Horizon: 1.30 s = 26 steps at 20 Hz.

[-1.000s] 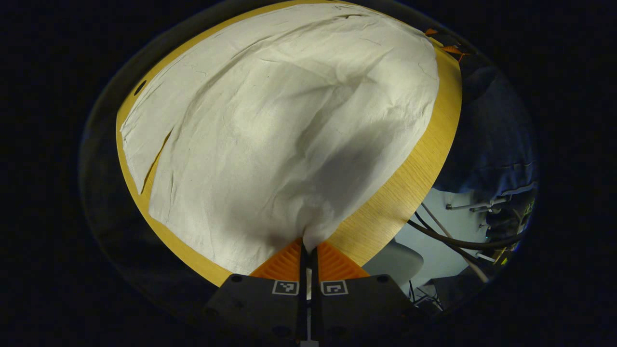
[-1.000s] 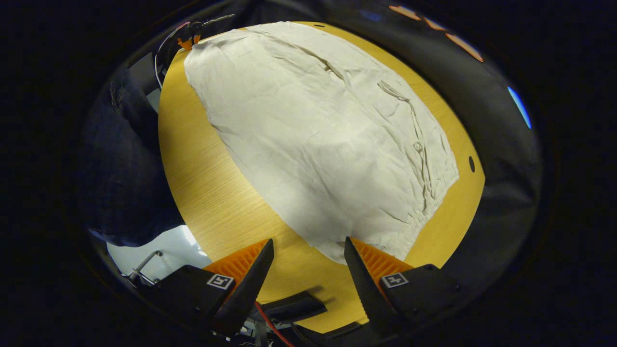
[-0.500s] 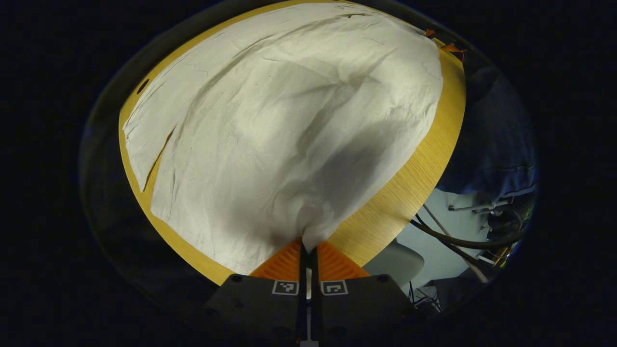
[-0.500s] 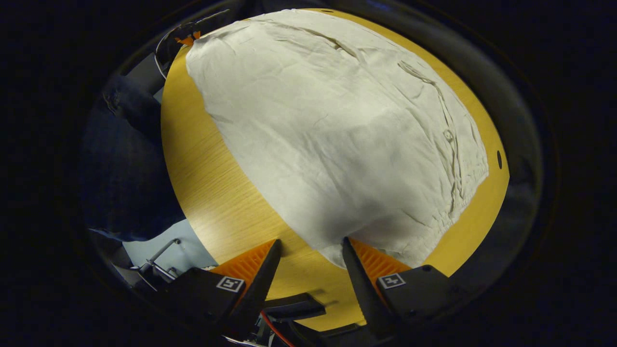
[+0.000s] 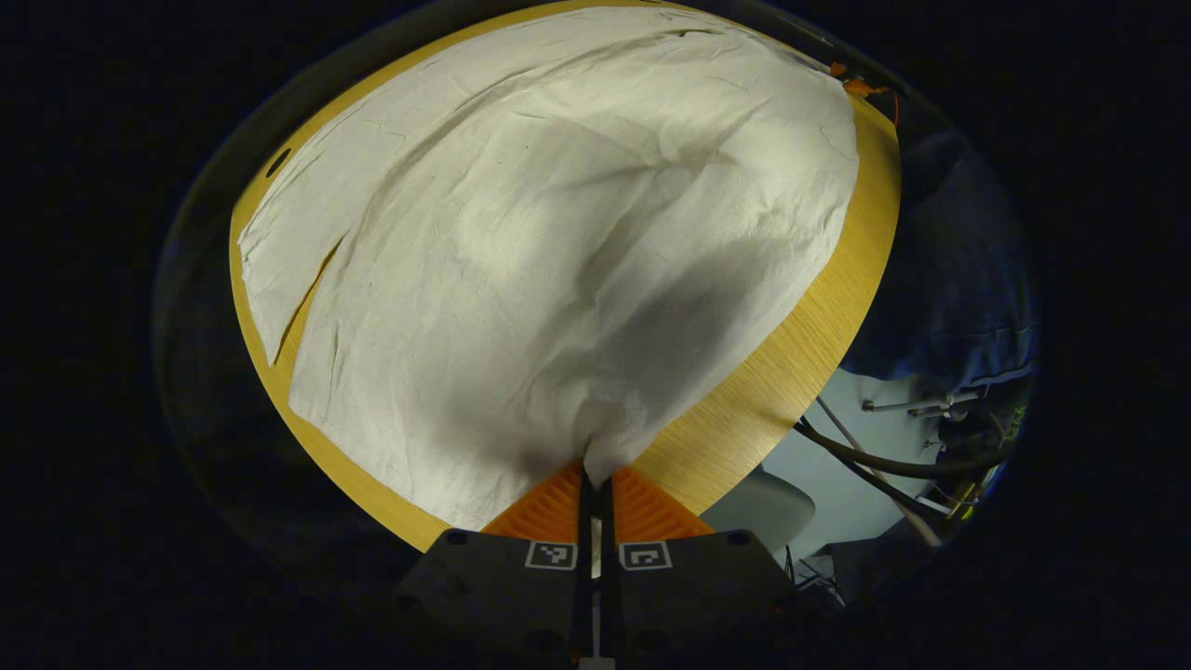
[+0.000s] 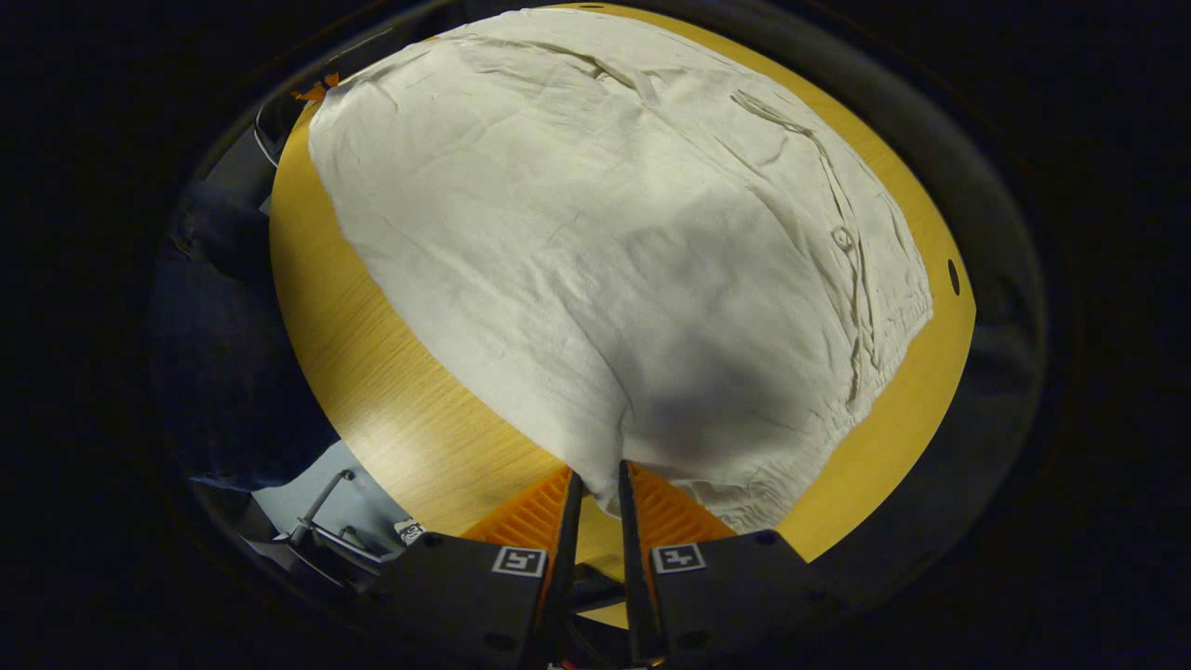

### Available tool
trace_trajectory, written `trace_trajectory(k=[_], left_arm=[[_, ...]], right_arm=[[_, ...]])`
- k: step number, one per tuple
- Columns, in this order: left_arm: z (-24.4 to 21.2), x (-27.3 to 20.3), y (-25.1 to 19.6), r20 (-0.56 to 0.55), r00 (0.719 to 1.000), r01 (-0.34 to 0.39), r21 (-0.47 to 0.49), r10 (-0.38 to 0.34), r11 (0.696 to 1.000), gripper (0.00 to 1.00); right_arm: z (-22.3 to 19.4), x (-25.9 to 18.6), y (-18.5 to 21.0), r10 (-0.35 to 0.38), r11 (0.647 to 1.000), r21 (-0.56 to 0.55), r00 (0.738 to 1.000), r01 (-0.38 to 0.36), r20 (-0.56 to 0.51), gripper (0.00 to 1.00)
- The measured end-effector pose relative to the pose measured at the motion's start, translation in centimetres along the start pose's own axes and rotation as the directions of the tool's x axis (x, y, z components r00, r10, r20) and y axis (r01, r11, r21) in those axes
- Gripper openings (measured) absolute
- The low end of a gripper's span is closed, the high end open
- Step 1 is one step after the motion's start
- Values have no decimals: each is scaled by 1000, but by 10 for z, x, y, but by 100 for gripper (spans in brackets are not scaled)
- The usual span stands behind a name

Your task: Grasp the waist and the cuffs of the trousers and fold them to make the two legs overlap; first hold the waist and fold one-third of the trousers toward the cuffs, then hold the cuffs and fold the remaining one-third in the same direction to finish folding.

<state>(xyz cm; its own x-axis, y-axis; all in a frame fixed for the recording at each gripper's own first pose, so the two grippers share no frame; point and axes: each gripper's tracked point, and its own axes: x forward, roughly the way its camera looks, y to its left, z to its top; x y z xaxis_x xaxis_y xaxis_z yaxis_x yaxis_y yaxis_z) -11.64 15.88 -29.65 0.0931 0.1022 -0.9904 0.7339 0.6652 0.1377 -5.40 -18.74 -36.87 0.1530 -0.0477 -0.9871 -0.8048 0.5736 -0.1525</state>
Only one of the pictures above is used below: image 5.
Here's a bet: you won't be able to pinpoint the person's blue clothing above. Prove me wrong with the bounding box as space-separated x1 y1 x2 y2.
842 130 1038 394

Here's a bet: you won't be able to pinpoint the grey metal bar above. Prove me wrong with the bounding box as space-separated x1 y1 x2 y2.
861 389 989 416

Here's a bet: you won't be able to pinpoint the thin grey rod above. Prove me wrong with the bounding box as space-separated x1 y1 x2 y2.
815 395 943 548

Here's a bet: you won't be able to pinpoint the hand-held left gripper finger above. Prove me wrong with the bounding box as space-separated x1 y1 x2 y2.
395 461 596 670
595 465 820 670

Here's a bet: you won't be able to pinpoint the white jeans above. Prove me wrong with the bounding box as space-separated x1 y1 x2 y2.
237 5 862 531

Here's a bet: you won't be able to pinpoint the thick black cable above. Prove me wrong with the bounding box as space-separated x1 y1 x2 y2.
794 417 1013 481

